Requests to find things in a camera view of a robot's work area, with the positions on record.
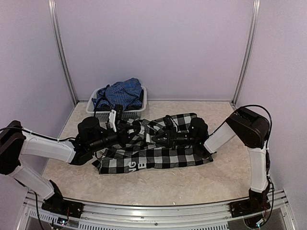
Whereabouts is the aluminium frame post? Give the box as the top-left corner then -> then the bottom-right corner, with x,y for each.
231,0 -> 260,108
48,0 -> 78,106

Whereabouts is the right aluminium frame post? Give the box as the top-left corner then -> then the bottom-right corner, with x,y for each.
231,0 -> 260,108

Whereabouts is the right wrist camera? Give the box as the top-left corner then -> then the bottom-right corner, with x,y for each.
163,115 -> 177,131

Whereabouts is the left aluminium frame post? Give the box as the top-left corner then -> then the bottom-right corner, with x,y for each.
48,0 -> 78,106

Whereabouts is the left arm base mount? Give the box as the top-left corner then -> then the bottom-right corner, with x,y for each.
41,180 -> 84,219

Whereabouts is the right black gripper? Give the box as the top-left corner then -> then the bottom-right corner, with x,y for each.
152,126 -> 198,150

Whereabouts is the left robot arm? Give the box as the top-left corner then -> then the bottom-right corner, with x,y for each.
0,116 -> 141,213

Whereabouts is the black white plaid shirt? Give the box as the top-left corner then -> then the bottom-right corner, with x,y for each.
92,113 -> 209,174

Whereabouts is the blue checkered shirt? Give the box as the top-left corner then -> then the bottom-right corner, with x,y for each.
91,78 -> 143,112

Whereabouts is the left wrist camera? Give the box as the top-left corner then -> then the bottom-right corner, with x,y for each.
106,104 -> 123,132

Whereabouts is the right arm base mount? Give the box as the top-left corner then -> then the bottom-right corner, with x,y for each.
229,185 -> 271,218

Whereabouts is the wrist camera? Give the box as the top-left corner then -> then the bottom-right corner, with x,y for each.
163,115 -> 177,131
106,104 -> 123,132

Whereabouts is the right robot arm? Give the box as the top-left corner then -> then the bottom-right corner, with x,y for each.
152,105 -> 272,213

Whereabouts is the front aluminium rail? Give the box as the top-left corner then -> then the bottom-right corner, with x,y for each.
16,190 -> 297,230

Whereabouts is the white plastic basket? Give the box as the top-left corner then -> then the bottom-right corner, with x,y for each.
85,86 -> 147,122

